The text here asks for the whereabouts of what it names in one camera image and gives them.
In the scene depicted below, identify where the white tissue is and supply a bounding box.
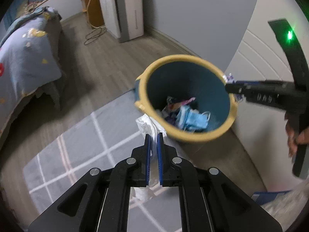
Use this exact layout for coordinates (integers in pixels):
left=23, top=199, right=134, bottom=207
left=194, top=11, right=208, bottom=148
left=132, top=114, right=166, bottom=202

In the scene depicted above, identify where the blue face mask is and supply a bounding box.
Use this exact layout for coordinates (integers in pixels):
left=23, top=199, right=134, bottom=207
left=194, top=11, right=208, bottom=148
left=176, top=105, right=211, bottom=132

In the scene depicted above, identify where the pink purple snack wrapper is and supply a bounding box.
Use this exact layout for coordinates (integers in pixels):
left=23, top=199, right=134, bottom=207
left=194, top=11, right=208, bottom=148
left=167, top=97, right=195, bottom=112

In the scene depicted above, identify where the person's right hand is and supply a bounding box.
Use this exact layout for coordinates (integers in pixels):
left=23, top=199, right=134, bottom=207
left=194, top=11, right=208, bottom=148
left=284, top=112, right=309, bottom=158

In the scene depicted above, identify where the grey checked cushion mat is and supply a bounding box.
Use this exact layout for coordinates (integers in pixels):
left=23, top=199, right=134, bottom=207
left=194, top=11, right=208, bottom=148
left=23, top=91, right=181, bottom=231

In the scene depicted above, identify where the teal bin with yellow rim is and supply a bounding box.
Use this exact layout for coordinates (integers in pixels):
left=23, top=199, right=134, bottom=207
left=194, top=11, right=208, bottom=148
left=135, top=55, right=238, bottom=143

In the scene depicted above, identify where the white fluffy blanket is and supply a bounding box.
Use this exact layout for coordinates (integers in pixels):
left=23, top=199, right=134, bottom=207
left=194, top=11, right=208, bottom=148
left=261, top=179, right=308, bottom=231

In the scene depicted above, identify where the bed with blue cartoon quilt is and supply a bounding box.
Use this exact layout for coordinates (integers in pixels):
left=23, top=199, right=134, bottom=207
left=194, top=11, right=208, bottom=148
left=0, top=6, right=64, bottom=136

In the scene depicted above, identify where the white grey air purifier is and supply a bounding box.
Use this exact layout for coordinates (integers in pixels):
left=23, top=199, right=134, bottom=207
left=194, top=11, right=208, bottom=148
left=99, top=0, right=144, bottom=43

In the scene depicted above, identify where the wooden cabinet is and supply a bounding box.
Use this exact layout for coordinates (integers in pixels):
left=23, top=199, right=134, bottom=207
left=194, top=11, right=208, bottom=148
left=81, top=0, right=105, bottom=29

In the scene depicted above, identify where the black cable on floor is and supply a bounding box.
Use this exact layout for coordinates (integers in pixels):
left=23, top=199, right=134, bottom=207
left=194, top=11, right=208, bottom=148
left=83, top=26, right=107, bottom=46

